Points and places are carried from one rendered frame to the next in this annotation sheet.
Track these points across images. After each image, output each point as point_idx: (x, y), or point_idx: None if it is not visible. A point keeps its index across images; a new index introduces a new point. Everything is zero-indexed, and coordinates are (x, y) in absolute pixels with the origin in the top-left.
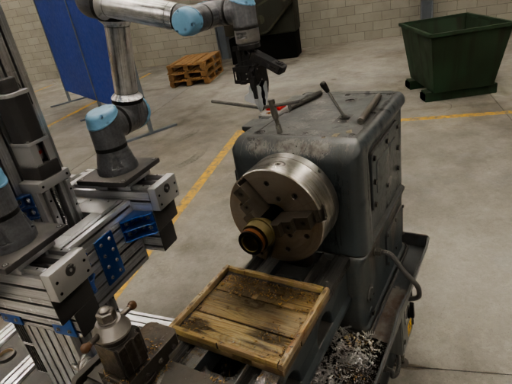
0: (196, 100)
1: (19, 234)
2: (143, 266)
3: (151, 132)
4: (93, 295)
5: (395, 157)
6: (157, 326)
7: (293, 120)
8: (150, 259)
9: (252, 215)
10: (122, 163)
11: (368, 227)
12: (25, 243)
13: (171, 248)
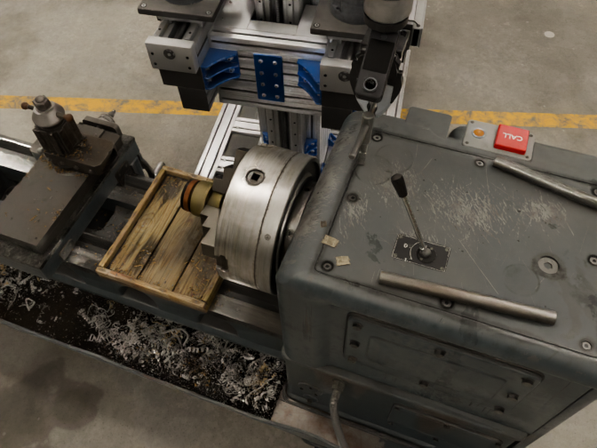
0: None
1: None
2: (522, 128)
3: None
4: (202, 89)
5: (484, 392)
6: (106, 150)
7: (430, 175)
8: (539, 131)
9: (213, 181)
10: (341, 6)
11: (296, 348)
12: (175, 2)
13: (573, 148)
